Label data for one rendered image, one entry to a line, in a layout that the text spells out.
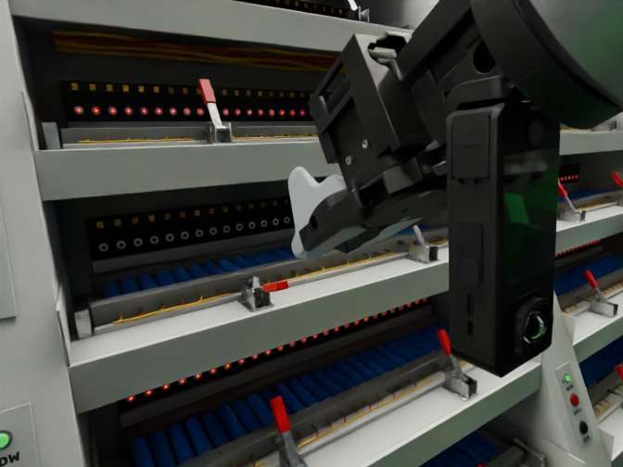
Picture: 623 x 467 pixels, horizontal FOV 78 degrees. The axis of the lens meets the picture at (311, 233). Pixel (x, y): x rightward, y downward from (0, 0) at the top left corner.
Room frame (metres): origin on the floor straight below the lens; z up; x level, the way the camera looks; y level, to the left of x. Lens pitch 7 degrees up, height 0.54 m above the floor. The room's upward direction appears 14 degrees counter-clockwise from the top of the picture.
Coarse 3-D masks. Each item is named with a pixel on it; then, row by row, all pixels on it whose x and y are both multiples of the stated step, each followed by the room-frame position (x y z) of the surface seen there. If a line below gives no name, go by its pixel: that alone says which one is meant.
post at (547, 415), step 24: (360, 0) 0.76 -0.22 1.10; (384, 0) 0.70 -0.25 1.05; (408, 0) 0.66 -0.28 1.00; (432, 0) 0.63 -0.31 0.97; (384, 24) 0.72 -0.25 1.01; (432, 312) 0.80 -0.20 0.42; (552, 360) 0.64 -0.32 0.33; (576, 360) 0.67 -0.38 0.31; (552, 384) 0.63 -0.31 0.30; (576, 384) 0.66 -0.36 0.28; (528, 408) 0.67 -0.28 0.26; (552, 408) 0.63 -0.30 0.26; (552, 432) 0.64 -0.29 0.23; (600, 432) 0.67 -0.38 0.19; (576, 456) 0.63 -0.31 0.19; (600, 456) 0.66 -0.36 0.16
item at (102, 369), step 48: (240, 240) 0.58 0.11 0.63; (288, 288) 0.47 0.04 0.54; (336, 288) 0.47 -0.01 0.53; (384, 288) 0.50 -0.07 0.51; (432, 288) 0.55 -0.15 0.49; (96, 336) 0.37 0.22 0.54; (144, 336) 0.37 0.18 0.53; (192, 336) 0.37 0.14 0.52; (240, 336) 0.40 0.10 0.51; (288, 336) 0.44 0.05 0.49; (96, 384) 0.34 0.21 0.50; (144, 384) 0.36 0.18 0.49
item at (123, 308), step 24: (384, 240) 0.59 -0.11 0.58; (408, 240) 0.61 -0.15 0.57; (432, 240) 0.64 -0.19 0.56; (264, 264) 0.49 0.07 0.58; (288, 264) 0.49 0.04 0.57; (312, 264) 0.52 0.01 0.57; (336, 264) 0.52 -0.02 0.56; (168, 288) 0.42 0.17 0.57; (192, 288) 0.43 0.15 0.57; (216, 288) 0.45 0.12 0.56; (240, 288) 0.46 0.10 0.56; (96, 312) 0.38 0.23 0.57; (120, 312) 0.39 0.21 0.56; (144, 312) 0.41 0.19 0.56
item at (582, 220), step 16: (560, 176) 1.05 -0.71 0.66; (576, 176) 1.09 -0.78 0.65; (560, 192) 0.79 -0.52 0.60; (576, 192) 1.05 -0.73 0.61; (592, 192) 1.03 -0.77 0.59; (608, 192) 0.99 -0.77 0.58; (560, 208) 0.85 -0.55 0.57; (576, 208) 0.86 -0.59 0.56; (592, 208) 0.88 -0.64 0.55; (608, 208) 0.90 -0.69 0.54; (560, 224) 0.76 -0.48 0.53; (576, 224) 0.75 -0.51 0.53; (592, 224) 0.78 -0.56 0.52; (608, 224) 0.82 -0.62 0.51; (560, 240) 0.72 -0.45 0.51; (576, 240) 0.76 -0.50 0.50; (592, 240) 0.80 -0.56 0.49
